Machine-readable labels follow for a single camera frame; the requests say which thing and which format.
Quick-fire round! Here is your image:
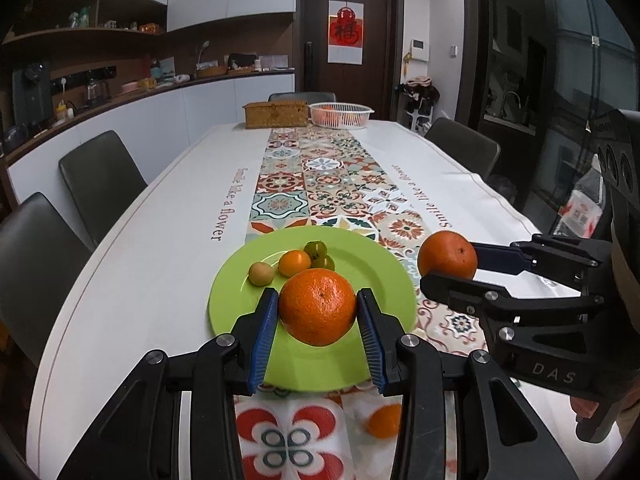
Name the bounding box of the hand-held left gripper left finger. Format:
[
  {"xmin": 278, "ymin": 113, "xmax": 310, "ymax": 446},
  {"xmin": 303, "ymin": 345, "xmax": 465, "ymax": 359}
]
[{"xmin": 57, "ymin": 287, "xmax": 280, "ymax": 480}]

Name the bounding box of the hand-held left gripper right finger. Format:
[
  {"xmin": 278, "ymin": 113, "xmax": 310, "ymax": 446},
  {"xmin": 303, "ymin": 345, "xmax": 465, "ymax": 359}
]
[{"xmin": 356, "ymin": 287, "xmax": 581, "ymax": 480}]

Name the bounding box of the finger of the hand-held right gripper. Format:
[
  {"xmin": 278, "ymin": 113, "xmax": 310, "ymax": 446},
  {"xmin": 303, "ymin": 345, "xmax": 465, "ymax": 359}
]
[
  {"xmin": 472, "ymin": 234, "xmax": 609, "ymax": 288},
  {"xmin": 420, "ymin": 272, "xmax": 607, "ymax": 331}
]

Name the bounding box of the large orange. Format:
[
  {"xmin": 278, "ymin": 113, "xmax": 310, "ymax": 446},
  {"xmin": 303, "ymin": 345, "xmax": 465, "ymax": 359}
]
[
  {"xmin": 417, "ymin": 230, "xmax": 478, "ymax": 281},
  {"xmin": 278, "ymin": 268, "xmax": 358, "ymax": 347}
]

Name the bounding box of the brown longan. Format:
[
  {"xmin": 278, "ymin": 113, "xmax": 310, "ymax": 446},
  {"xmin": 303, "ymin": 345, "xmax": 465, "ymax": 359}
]
[{"xmin": 248, "ymin": 261, "xmax": 275, "ymax": 287}]

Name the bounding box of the small orange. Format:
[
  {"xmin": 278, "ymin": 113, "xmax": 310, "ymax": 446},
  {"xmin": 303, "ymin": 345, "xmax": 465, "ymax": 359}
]
[
  {"xmin": 277, "ymin": 250, "xmax": 312, "ymax": 278},
  {"xmin": 366, "ymin": 404, "xmax": 402, "ymax": 438}
]

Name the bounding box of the green plate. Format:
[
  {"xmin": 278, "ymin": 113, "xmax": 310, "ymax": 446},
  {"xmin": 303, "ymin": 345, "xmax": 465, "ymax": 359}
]
[{"xmin": 208, "ymin": 226, "xmax": 418, "ymax": 393}]

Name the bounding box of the person's right hand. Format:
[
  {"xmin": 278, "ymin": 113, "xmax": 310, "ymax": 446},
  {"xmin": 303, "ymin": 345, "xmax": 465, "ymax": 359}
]
[{"xmin": 571, "ymin": 396, "xmax": 603, "ymax": 425}]

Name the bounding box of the grey dining chair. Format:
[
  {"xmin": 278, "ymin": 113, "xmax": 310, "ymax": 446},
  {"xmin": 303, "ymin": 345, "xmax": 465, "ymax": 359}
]
[
  {"xmin": 58, "ymin": 130, "xmax": 148, "ymax": 248},
  {"xmin": 424, "ymin": 117, "xmax": 501, "ymax": 182},
  {"xmin": 268, "ymin": 91, "xmax": 337, "ymax": 104},
  {"xmin": 0, "ymin": 192, "xmax": 94, "ymax": 367}
]

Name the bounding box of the white patterned tablecloth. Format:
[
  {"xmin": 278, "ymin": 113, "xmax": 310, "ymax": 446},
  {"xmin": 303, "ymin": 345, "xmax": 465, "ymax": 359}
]
[{"xmin": 27, "ymin": 121, "xmax": 621, "ymax": 480}]

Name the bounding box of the metal faucet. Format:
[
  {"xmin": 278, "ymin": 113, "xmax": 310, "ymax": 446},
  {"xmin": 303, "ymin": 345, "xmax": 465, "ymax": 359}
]
[{"xmin": 501, "ymin": 91, "xmax": 523, "ymax": 123}]

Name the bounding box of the shoe rack with clothes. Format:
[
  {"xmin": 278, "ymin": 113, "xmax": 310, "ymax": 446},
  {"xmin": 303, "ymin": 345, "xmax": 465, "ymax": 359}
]
[{"xmin": 397, "ymin": 76, "xmax": 441, "ymax": 133}]

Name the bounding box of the black framed glass door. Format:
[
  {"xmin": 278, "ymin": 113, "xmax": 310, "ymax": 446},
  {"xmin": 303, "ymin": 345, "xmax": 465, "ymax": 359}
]
[{"xmin": 462, "ymin": 0, "xmax": 640, "ymax": 211}]

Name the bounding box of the white plastic basket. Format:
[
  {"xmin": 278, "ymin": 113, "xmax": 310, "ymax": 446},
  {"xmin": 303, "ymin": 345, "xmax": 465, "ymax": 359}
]
[{"xmin": 308, "ymin": 102, "xmax": 375, "ymax": 128}]

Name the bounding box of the woven wicker box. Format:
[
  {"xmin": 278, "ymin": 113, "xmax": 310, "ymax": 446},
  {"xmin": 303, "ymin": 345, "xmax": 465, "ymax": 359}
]
[{"xmin": 242, "ymin": 100, "xmax": 308, "ymax": 130}]

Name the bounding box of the white counter cabinet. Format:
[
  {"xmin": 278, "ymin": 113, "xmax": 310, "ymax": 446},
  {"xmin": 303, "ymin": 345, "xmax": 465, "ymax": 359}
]
[{"xmin": 0, "ymin": 72, "xmax": 296, "ymax": 211}]

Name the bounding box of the dark brown door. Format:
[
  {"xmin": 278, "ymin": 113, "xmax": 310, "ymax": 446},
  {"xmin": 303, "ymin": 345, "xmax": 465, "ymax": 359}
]
[{"xmin": 296, "ymin": 0, "xmax": 404, "ymax": 122}]

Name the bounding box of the glass kettle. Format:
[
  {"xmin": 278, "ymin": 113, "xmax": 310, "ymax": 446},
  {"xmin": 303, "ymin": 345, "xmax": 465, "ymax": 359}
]
[{"xmin": 85, "ymin": 72, "xmax": 112, "ymax": 106}]

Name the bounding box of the black water dispenser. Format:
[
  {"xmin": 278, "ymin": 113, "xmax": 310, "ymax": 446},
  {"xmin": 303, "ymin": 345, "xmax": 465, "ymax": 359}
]
[{"xmin": 12, "ymin": 62, "xmax": 53, "ymax": 128}]

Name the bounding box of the red and white wall poster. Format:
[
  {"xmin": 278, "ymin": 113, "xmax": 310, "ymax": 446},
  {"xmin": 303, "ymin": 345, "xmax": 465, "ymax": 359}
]
[{"xmin": 328, "ymin": 1, "xmax": 364, "ymax": 65}]

